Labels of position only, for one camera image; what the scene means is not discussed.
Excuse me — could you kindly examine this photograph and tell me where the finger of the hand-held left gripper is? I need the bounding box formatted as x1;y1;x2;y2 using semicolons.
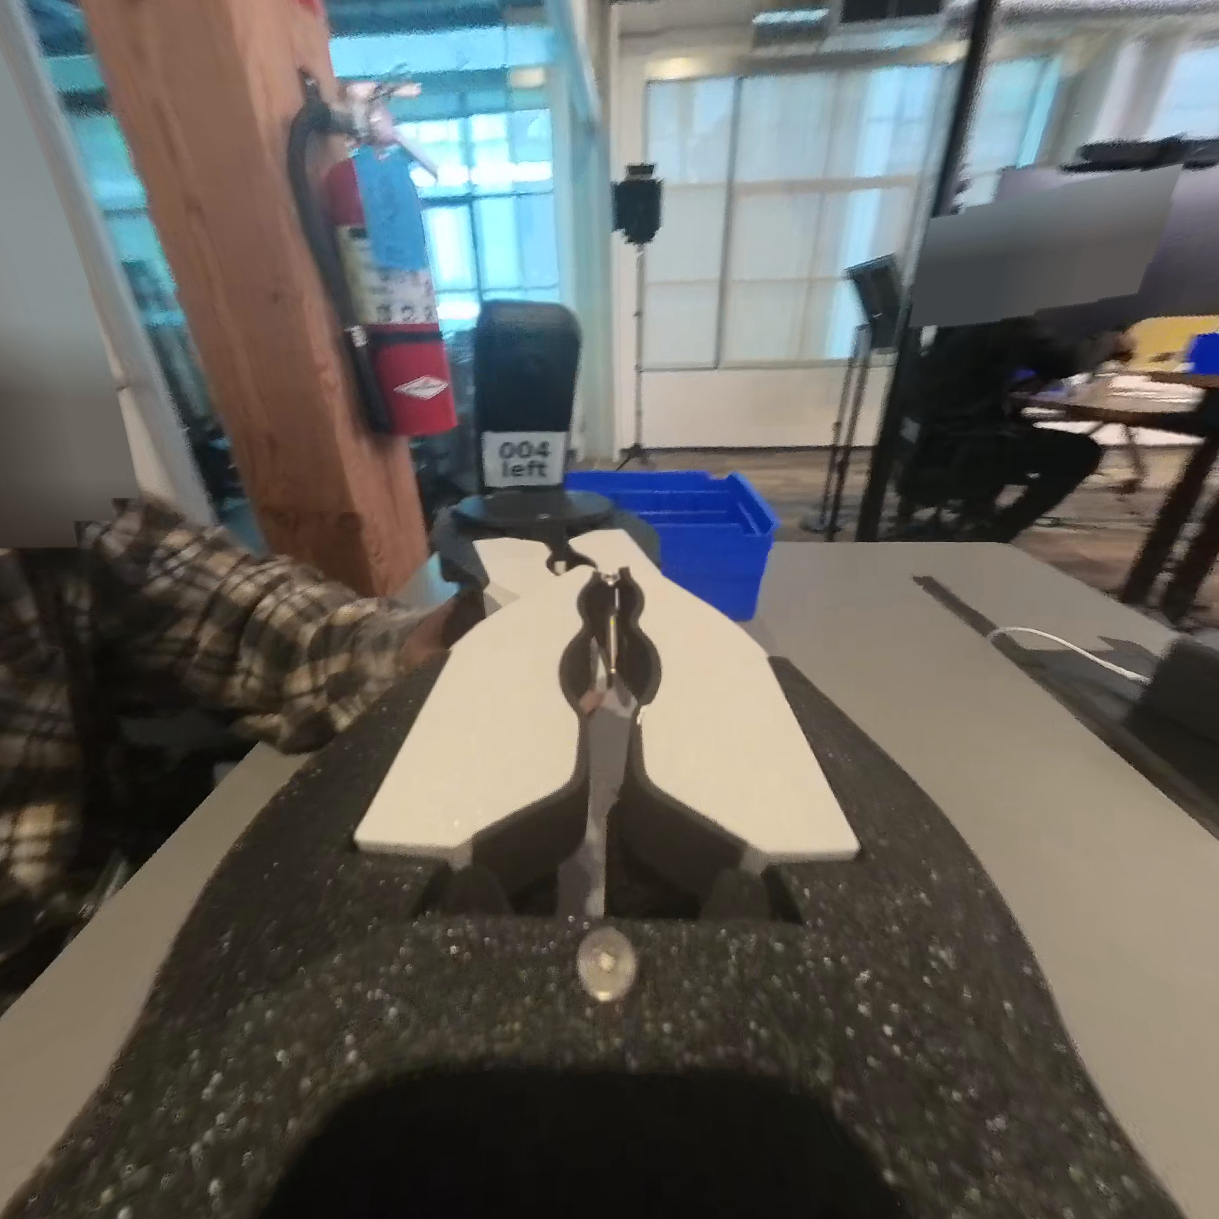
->
570;530;665;586
475;536;584;618

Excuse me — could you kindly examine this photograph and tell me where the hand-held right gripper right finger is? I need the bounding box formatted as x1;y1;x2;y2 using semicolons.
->
621;567;863;869

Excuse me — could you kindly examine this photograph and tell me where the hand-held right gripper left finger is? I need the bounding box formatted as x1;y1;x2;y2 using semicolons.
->
353;573;602;869

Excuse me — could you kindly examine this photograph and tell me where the silver bolt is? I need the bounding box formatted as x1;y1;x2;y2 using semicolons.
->
596;571;636;692

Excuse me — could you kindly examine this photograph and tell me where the person's left forearm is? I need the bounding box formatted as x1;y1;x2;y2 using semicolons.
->
85;495;451;755

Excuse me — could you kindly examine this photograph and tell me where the person's left hand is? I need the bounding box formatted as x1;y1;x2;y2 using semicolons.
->
402;590;498;674

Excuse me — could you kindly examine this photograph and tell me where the red fire extinguisher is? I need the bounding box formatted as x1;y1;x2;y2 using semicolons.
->
287;71;460;438

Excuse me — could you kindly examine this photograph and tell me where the black light panel stand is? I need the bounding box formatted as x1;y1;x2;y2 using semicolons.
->
609;163;667;471

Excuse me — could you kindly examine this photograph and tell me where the blue paper tag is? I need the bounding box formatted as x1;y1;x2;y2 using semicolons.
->
351;144;428;272

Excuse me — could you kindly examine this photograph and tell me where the black tablet on stand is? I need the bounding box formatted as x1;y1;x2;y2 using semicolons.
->
805;254;907;538

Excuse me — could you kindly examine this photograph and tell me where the black metal pole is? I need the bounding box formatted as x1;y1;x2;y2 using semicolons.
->
856;0;1001;543

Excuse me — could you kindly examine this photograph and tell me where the dark wooden table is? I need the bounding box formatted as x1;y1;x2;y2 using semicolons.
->
1014;372;1219;621

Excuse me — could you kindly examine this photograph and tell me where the yellow chair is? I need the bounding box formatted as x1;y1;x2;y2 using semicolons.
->
1128;318;1219;376

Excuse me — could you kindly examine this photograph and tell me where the large dark monitor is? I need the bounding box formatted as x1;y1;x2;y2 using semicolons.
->
996;159;1219;319

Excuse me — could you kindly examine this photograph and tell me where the black webcam bar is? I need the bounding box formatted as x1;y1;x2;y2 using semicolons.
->
1076;138;1211;171

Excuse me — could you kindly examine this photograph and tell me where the wooden post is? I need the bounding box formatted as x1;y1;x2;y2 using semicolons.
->
81;0;429;598

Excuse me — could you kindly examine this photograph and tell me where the white cable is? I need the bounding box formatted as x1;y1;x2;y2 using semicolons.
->
985;625;1153;685

